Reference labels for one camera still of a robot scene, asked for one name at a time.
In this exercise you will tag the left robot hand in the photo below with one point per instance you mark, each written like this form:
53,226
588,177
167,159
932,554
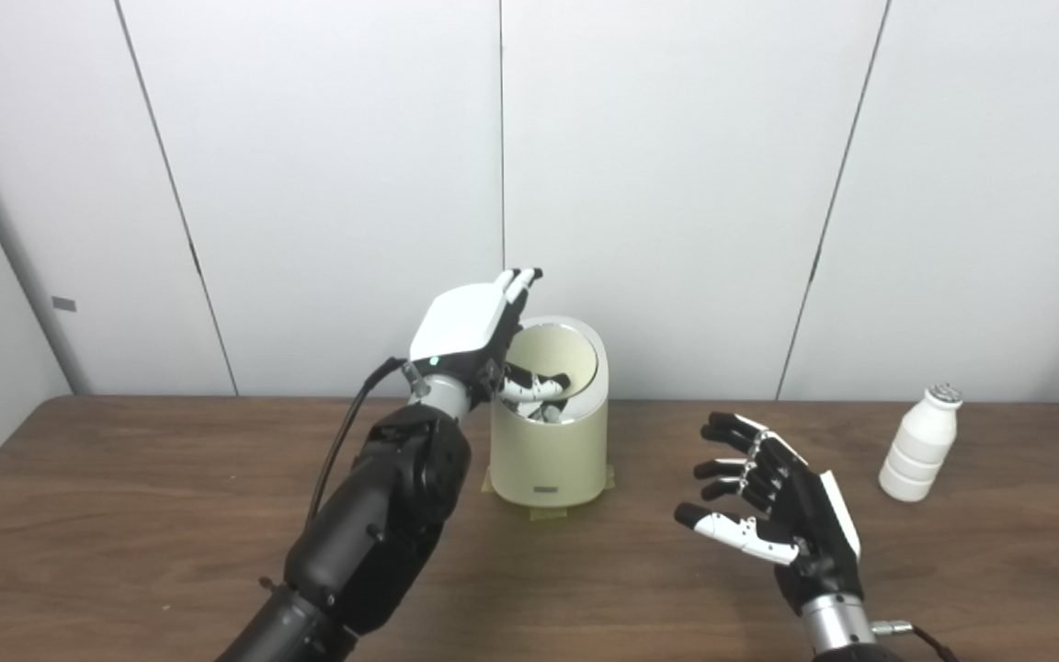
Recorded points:
461,322

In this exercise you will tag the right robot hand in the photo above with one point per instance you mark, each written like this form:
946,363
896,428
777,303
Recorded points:
810,524

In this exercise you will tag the cream round bin lid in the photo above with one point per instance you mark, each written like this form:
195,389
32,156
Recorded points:
559,351

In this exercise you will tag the small white plastic bottle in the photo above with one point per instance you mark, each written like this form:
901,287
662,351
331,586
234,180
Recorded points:
918,446

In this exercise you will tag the cream-colored bin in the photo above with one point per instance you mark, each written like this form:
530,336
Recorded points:
548,455

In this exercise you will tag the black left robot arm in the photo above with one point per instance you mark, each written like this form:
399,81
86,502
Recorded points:
382,524

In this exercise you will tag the small grey wall label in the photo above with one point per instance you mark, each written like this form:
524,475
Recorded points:
63,304

